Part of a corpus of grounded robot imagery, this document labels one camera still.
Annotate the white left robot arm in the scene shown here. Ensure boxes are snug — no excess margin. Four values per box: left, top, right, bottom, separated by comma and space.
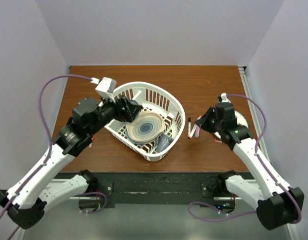
0, 96, 143, 230

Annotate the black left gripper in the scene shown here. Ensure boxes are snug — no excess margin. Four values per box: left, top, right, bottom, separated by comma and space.
89, 91, 143, 135

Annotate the white plastic dish basket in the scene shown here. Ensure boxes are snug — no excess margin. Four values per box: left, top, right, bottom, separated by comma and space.
95, 77, 186, 162

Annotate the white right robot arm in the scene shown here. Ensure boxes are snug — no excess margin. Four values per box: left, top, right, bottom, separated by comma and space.
195, 102, 304, 230

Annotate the blue glass cup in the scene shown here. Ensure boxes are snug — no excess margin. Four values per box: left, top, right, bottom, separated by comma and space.
156, 134, 174, 153

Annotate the white black marker pen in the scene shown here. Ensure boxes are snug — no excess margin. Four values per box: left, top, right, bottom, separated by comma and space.
188, 117, 191, 139

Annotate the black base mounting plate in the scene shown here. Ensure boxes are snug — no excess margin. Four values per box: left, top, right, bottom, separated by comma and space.
68, 172, 247, 210

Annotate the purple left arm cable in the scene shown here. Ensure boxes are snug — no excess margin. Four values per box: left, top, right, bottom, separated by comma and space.
0, 74, 108, 240

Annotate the beige blue ringed plate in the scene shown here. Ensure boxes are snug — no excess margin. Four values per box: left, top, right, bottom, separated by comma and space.
126, 111, 166, 144

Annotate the aluminium frame rail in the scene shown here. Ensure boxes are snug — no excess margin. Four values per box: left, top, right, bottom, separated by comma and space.
238, 66, 301, 240

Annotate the pink highlighter pen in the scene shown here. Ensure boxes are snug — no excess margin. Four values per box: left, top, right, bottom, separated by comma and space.
194, 127, 200, 138

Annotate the white red pen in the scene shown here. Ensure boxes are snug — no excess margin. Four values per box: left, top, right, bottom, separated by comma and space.
190, 124, 197, 138

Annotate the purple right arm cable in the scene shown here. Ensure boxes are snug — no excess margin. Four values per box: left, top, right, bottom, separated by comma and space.
188, 93, 303, 225

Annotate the watermelon pattern plate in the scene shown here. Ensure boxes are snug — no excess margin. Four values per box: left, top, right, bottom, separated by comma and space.
213, 111, 249, 141

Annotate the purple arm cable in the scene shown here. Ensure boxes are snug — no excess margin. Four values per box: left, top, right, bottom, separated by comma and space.
188, 93, 303, 225
0, 74, 108, 240

